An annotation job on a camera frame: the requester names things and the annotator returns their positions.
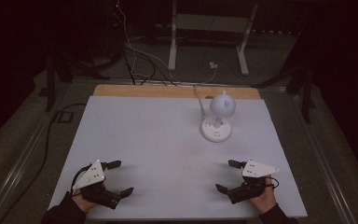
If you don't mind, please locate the person's right hand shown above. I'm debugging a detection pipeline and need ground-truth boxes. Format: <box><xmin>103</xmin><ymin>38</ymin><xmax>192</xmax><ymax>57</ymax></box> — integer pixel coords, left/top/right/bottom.
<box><xmin>249</xmin><ymin>175</ymin><xmax>278</xmax><ymax>216</ymax></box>

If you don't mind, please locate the pale blue table mat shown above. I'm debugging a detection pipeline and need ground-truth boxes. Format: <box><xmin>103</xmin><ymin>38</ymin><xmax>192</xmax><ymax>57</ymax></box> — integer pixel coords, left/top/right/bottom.
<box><xmin>48</xmin><ymin>95</ymin><xmax>309</xmax><ymax>220</ymax></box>

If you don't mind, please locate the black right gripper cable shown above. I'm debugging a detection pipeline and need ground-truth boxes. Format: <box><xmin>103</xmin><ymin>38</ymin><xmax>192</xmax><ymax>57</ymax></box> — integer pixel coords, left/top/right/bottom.
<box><xmin>262</xmin><ymin>176</ymin><xmax>280</xmax><ymax>190</ymax></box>

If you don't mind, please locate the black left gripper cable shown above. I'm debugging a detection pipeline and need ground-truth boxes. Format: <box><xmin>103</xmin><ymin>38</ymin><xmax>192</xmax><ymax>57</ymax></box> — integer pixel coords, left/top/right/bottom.
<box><xmin>70</xmin><ymin>164</ymin><xmax>92</xmax><ymax>196</ymax></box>

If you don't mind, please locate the thin white floor cable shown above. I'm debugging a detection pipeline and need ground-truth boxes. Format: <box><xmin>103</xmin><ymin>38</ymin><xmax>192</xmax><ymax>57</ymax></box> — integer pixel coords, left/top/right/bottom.
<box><xmin>116</xmin><ymin>0</ymin><xmax>218</xmax><ymax>87</ymax></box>

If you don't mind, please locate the metal floor rail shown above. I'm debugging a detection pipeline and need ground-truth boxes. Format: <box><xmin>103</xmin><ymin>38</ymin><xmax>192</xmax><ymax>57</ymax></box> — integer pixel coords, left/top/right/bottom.
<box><xmin>0</xmin><ymin>78</ymin><xmax>76</xmax><ymax>224</ymax></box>
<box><xmin>287</xmin><ymin>88</ymin><xmax>358</xmax><ymax>224</ymax></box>

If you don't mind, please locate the white round power strip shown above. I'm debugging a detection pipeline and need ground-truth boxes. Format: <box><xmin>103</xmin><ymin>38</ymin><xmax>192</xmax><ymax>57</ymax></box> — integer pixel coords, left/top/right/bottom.
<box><xmin>200</xmin><ymin>116</ymin><xmax>232</xmax><ymax>144</ymax></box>

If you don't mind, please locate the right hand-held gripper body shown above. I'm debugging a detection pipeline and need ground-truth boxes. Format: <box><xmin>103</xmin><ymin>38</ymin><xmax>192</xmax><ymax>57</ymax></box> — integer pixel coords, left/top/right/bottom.
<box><xmin>227</xmin><ymin>159</ymin><xmax>281</xmax><ymax>205</ymax></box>

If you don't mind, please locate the black square floor plate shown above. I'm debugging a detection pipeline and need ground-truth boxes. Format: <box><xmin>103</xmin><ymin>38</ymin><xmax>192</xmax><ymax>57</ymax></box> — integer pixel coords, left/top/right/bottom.
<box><xmin>53</xmin><ymin>111</ymin><xmax>75</xmax><ymax>124</ymax></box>

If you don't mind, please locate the long black floor cable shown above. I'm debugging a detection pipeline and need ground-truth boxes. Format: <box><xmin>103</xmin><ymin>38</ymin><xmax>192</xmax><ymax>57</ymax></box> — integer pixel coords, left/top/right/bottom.
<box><xmin>0</xmin><ymin>102</ymin><xmax>88</xmax><ymax>224</ymax></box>

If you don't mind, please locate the person's left hand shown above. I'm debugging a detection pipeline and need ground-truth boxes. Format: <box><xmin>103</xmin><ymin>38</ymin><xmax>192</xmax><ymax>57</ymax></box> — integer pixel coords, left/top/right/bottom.
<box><xmin>71</xmin><ymin>190</ymin><xmax>98</xmax><ymax>214</ymax></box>

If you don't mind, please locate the black stand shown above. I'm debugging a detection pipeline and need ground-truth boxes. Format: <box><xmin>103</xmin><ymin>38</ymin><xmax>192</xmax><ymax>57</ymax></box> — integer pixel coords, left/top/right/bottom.
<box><xmin>45</xmin><ymin>52</ymin><xmax>111</xmax><ymax>112</ymax></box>
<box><xmin>251</xmin><ymin>62</ymin><xmax>316</xmax><ymax>124</ymax></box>

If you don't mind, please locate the white round night lamp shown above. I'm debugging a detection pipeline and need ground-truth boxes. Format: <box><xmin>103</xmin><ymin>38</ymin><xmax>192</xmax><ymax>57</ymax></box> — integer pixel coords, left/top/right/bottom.
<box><xmin>209</xmin><ymin>90</ymin><xmax>237</xmax><ymax>129</ymax></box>

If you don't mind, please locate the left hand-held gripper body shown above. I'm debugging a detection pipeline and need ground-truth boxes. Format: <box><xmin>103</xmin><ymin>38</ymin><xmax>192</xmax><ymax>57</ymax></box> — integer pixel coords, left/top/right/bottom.
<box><xmin>71</xmin><ymin>159</ymin><xmax>122</xmax><ymax>210</ymax></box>

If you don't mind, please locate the black floor cable bundle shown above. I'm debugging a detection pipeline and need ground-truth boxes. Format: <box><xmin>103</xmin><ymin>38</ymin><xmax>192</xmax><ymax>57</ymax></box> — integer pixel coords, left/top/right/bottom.
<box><xmin>122</xmin><ymin>46</ymin><xmax>176</xmax><ymax>87</ymax></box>

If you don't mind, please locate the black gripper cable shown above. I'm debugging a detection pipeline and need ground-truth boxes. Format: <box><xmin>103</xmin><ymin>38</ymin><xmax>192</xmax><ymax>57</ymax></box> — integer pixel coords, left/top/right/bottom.
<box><xmin>70</xmin><ymin>164</ymin><xmax>92</xmax><ymax>196</ymax></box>
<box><xmin>262</xmin><ymin>176</ymin><xmax>280</xmax><ymax>190</ymax></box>

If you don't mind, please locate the white power strip cable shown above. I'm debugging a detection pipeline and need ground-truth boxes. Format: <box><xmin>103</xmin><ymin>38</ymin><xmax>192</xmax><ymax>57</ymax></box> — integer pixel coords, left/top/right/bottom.
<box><xmin>193</xmin><ymin>84</ymin><xmax>208</xmax><ymax>119</ymax></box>

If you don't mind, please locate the white metal stand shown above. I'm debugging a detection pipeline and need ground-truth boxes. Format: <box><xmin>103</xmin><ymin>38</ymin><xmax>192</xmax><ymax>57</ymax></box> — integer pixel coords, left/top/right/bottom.
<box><xmin>167</xmin><ymin>0</ymin><xmax>259</xmax><ymax>77</ymax></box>

